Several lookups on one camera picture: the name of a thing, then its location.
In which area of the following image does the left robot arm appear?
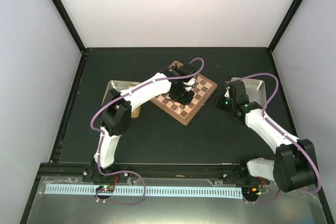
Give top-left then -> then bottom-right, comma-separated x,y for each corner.
90,63 -> 198,182

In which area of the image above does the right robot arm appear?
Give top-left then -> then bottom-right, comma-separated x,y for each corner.
215,76 -> 321,193

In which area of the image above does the wooden chess board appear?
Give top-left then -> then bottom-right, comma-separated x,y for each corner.
150,74 -> 217,125

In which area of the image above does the dark chess pieces group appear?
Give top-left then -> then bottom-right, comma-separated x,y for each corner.
171,62 -> 181,70

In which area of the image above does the small circuit board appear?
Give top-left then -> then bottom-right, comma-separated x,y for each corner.
96,185 -> 115,194

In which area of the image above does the gold metal tin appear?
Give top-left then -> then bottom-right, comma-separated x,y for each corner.
102,80 -> 140,105

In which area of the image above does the black aluminium rail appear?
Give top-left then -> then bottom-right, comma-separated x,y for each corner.
39,162 -> 318,183

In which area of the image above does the light blue cable duct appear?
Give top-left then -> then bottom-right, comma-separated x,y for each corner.
44,184 -> 243,199

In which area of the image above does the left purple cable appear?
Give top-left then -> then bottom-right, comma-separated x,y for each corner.
90,57 -> 205,205

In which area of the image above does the right frame post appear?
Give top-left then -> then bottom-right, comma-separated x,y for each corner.
268,0 -> 303,53

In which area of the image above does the frame post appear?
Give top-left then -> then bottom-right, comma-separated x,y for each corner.
51,0 -> 86,53
268,0 -> 303,53

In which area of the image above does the left frame post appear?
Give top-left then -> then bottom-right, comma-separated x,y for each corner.
51,0 -> 86,53

